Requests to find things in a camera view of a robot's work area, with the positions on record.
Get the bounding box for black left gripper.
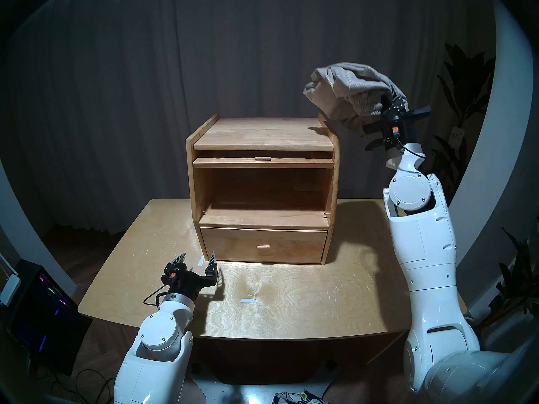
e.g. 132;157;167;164
163;251;219;303

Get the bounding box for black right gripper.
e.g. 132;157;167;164
363;84;432;149

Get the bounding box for beige pants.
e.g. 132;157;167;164
303;62;408;141

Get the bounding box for wooden tambour roll door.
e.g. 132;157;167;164
193;156;335;169

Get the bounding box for wooden drawer with knob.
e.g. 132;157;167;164
200;226;328;265

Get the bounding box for tall dark leafy plant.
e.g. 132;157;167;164
432;43;497;197

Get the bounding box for wooden cabinet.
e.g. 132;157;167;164
186;114;341;266

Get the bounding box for black computer tower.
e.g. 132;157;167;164
11;259;93;376

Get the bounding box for floral patterned cloth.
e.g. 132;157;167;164
274;391;329;404

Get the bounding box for white router box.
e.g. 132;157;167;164
0;273;21;307

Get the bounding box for grey curtain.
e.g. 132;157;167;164
0;0;497;235

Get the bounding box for plant in white pot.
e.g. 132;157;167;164
480;226;539;328

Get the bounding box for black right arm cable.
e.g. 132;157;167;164
366;136;427;159

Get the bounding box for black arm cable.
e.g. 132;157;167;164
366;136;427;159
143;286;169;307

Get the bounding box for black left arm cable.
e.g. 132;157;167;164
143;286;169;307

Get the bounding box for black floor cables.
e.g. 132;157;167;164
55;367;116;401

